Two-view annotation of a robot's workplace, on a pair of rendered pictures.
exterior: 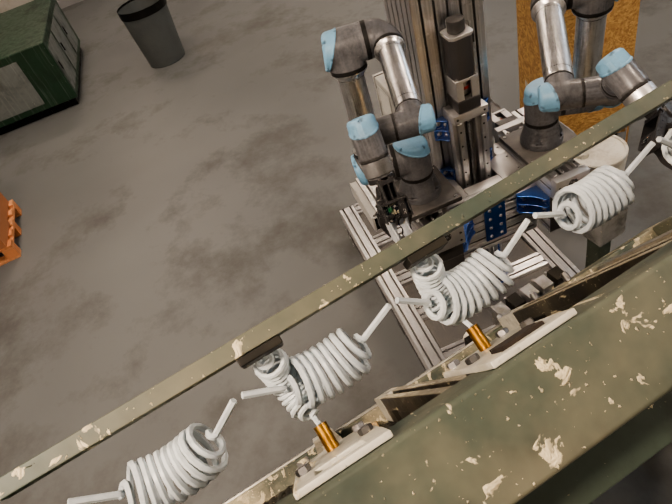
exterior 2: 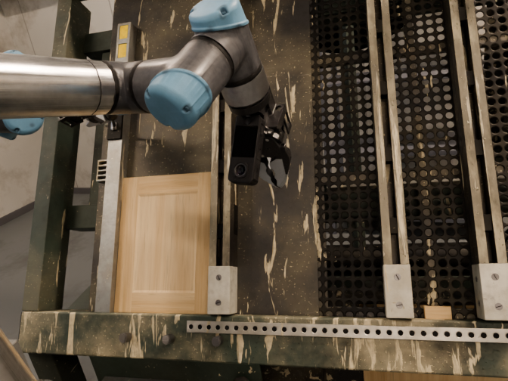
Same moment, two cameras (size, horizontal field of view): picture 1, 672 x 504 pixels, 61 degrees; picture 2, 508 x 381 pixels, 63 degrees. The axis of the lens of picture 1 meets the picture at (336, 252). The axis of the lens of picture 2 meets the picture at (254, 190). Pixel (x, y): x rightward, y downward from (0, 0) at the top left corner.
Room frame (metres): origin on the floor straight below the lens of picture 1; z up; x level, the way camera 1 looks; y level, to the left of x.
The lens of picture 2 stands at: (1.74, 0.15, 1.60)
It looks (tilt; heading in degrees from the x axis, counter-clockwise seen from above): 21 degrees down; 210
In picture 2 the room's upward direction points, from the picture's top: 9 degrees counter-clockwise
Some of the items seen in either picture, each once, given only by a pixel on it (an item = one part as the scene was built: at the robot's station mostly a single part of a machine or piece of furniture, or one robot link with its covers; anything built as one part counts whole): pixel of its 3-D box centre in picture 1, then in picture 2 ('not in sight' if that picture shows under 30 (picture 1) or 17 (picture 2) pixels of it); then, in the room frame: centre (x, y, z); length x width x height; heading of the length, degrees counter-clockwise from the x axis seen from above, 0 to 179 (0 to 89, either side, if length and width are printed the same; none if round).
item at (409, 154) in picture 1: (410, 155); not in sight; (1.59, -0.36, 1.20); 0.13 x 0.12 x 0.14; 81
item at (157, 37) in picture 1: (154, 31); not in sight; (6.46, 1.02, 0.32); 0.52 x 0.50 x 0.64; 92
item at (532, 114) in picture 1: (543, 100); not in sight; (1.62, -0.87, 1.20); 0.13 x 0.12 x 0.14; 68
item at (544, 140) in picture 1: (541, 128); not in sight; (1.63, -0.86, 1.09); 0.15 x 0.15 x 0.10
